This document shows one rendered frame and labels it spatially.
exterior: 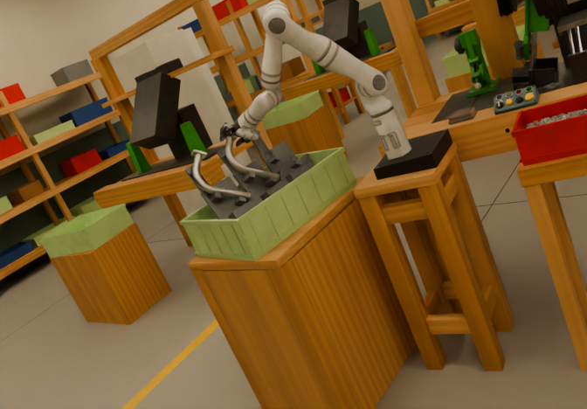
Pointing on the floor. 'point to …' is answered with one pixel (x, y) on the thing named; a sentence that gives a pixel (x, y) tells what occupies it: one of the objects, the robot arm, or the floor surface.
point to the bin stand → (559, 240)
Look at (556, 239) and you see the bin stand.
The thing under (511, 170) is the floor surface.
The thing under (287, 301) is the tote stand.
